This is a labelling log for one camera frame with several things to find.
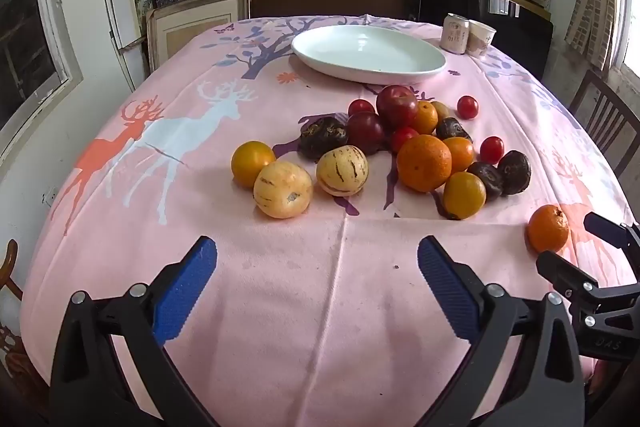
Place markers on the striped pepino melon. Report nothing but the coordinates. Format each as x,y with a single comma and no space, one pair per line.
282,189
342,170

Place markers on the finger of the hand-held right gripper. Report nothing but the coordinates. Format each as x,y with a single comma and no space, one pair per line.
602,224
560,269

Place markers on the small orange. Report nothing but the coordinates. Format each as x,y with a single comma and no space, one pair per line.
426,118
461,153

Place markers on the large red plum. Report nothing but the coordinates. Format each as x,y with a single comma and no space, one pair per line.
396,106

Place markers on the white oval plate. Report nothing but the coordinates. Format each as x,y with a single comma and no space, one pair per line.
365,49

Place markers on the wall outlet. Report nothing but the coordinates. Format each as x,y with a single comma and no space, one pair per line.
50,197

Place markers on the white framed window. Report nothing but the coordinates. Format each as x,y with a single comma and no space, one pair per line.
30,47

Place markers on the large orange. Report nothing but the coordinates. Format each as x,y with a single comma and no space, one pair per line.
424,163

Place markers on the carved wooden chair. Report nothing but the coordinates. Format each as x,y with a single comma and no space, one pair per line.
10,267

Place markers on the white paper cup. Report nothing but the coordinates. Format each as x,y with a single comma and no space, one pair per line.
481,39

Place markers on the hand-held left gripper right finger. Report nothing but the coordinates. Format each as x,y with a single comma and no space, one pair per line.
450,292

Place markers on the orange mandarin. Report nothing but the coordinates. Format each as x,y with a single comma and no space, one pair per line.
548,228

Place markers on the yellow-orange citrus fruit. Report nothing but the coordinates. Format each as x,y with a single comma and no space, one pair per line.
464,195
252,163

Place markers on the pink printed tablecloth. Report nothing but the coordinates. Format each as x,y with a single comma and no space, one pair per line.
300,257

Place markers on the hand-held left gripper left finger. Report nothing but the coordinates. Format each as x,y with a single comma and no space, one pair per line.
185,292

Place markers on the white boards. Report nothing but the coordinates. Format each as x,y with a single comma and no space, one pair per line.
117,7

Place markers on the small tan round fruit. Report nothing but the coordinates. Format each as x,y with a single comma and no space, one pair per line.
442,109

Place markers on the dark red plum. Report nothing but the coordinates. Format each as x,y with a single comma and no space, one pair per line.
366,132

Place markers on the dark wooden chair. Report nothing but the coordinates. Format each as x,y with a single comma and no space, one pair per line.
600,107

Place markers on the red cherry tomato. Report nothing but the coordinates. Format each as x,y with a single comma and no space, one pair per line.
361,107
403,139
467,107
491,149

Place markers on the bright window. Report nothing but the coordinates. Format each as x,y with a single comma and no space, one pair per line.
631,22

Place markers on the black glossy panel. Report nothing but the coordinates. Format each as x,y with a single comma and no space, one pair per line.
450,2

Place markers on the wooden picture frame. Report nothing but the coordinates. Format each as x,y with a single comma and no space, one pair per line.
195,29

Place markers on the beige drink can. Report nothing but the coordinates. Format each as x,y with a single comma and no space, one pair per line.
454,34

